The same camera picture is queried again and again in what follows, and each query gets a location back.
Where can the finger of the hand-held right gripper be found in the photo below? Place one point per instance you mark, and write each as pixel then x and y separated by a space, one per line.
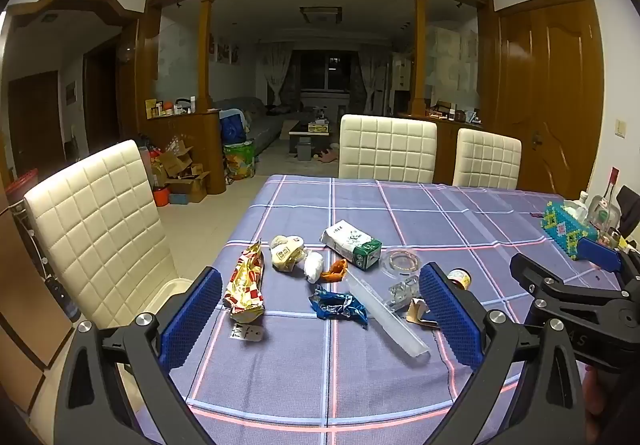
pixel 600 255
pixel 555 287

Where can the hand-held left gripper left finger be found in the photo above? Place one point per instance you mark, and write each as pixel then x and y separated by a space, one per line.
pixel 192 315

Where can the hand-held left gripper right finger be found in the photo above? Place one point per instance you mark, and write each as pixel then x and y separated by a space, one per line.
pixel 450 320

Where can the clear plastic bin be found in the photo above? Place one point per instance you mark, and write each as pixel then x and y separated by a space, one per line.
pixel 172 292

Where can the brown cardboard scrap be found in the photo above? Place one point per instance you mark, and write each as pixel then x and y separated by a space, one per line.
pixel 419 315

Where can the small jar yellow label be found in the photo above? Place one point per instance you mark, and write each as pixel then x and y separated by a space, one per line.
pixel 460 278

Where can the small clear plastic piece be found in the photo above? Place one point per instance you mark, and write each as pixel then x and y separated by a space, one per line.
pixel 402 293

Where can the gold red snack wrapper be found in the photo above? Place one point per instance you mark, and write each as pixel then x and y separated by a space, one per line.
pixel 245 285

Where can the long clear plastic tray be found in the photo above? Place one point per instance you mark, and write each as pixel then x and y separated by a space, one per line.
pixel 385 320

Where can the blue foil wrapper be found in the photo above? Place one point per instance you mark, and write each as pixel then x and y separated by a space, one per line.
pixel 337 305

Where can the yellow bread packet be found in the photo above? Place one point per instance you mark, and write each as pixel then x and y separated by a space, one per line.
pixel 287 252

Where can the orange wrapper scrap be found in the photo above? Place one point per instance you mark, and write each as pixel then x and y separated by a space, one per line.
pixel 334 271

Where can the white green drink carton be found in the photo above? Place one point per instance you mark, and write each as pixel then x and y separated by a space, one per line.
pixel 350 242

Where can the white tissue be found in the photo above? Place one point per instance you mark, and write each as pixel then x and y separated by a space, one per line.
pixel 314 267

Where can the person's right hand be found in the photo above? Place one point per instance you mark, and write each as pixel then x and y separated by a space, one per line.
pixel 597 400

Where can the beaded tissue box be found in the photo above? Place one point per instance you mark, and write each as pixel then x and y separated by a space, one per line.
pixel 567 230

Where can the glass bottle red cap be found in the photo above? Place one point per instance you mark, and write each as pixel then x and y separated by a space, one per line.
pixel 605 210

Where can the white printed tag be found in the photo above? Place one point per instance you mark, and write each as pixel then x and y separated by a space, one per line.
pixel 247 331

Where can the orange bucket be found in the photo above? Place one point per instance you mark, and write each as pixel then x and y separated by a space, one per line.
pixel 161 196

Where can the purple plaid tablecloth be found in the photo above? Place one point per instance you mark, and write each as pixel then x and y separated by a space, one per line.
pixel 300 375

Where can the large cream quilted chair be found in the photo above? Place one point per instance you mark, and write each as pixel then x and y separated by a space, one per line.
pixel 100 225

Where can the black power strip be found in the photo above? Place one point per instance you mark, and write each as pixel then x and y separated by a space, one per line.
pixel 62 297

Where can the pile of cardboard boxes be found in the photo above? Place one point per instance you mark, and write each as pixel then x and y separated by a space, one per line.
pixel 182 170

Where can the colourful printed bag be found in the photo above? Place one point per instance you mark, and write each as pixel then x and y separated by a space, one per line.
pixel 239 161

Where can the wooden panel door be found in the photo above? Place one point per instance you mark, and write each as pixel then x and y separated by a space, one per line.
pixel 550 100

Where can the wooden partition counter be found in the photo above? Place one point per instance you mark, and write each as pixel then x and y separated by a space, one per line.
pixel 195 145

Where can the blue bag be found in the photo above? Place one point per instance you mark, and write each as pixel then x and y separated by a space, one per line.
pixel 232 127

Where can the grey sofa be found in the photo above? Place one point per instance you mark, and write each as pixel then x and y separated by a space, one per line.
pixel 260 122

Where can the pink slippers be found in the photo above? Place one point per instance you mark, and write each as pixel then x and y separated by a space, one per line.
pixel 327 156

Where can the white bottle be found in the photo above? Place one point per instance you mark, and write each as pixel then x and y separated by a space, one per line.
pixel 192 105

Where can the yellow box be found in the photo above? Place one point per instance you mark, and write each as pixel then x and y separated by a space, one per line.
pixel 151 108

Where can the dark coffee table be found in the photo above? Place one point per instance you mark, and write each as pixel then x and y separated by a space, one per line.
pixel 307 127

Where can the dark wooden door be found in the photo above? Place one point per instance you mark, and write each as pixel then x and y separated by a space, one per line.
pixel 35 125

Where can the window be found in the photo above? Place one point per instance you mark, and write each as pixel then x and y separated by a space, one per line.
pixel 325 72

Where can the ceiling lamp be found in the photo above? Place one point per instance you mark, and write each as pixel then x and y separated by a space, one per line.
pixel 321 15

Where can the white light switch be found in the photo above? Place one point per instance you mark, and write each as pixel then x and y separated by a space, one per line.
pixel 621 128

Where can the small wall picture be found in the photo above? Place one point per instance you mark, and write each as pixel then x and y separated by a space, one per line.
pixel 70 91

